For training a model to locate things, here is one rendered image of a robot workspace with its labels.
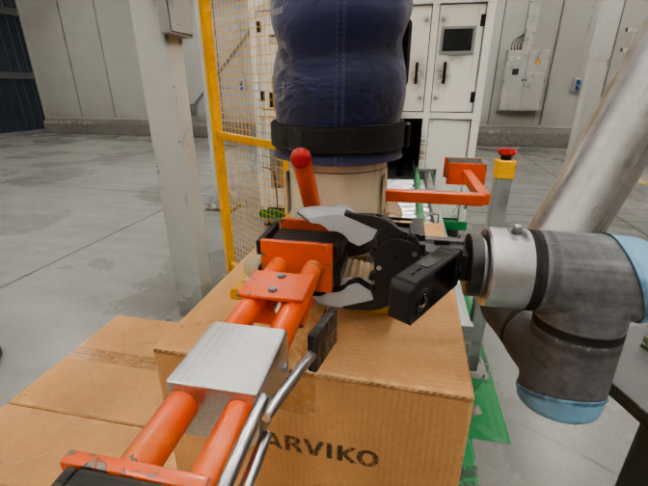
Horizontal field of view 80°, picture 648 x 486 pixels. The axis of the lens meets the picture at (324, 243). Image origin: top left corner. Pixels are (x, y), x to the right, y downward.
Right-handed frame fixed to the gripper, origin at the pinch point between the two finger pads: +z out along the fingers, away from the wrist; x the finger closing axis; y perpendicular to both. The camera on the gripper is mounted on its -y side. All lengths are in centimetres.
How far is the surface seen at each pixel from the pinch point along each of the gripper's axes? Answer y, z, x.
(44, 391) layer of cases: 21, 74, -53
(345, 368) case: -3.0, -5.9, -12.7
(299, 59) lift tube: 17.8, 4.5, 22.3
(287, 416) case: -4.4, 1.2, -20.3
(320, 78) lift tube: 16.3, 1.2, 19.8
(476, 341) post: 118, -51, -90
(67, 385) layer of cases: 24, 70, -53
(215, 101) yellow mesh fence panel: 185, 100, 11
